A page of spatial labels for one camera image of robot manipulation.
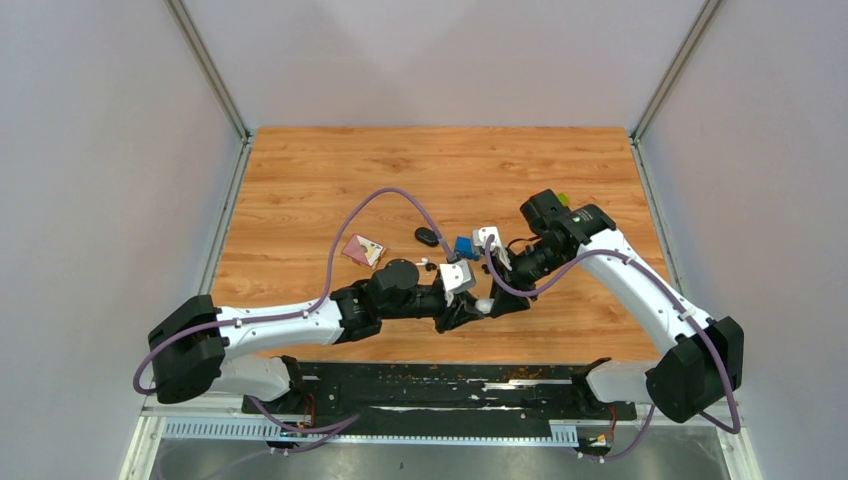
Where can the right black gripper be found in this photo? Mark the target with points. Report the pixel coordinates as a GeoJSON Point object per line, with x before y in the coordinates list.
{"type": "Point", "coordinates": [505, 301]}

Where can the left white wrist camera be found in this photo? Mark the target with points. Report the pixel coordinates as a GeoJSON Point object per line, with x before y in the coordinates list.
{"type": "Point", "coordinates": [457, 277]}

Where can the black earbud charging case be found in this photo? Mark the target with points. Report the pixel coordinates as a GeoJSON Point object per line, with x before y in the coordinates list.
{"type": "Point", "coordinates": [426, 236]}

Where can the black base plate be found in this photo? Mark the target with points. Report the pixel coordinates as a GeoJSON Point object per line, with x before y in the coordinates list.
{"type": "Point", "coordinates": [445, 400]}

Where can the pink small carton box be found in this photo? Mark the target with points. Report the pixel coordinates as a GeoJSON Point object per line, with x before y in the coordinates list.
{"type": "Point", "coordinates": [364, 251]}

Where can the blue toy brick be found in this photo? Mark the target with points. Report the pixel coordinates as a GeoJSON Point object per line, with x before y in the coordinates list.
{"type": "Point", "coordinates": [465, 248]}

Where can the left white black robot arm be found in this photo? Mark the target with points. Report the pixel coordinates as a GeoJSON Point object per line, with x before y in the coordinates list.
{"type": "Point", "coordinates": [201, 348]}

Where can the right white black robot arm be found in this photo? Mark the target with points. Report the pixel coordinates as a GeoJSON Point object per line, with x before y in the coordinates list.
{"type": "Point", "coordinates": [701, 356]}

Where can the white earbud charging case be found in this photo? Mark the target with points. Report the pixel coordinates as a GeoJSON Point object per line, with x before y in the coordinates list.
{"type": "Point", "coordinates": [484, 306]}

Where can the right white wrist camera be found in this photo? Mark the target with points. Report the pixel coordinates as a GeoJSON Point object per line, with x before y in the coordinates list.
{"type": "Point", "coordinates": [488, 239]}

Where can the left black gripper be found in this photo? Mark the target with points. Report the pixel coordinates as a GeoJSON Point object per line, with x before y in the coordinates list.
{"type": "Point", "coordinates": [462, 311]}

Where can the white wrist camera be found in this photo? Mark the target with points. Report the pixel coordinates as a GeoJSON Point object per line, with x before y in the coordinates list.
{"type": "Point", "coordinates": [488, 239]}
{"type": "Point", "coordinates": [457, 277]}

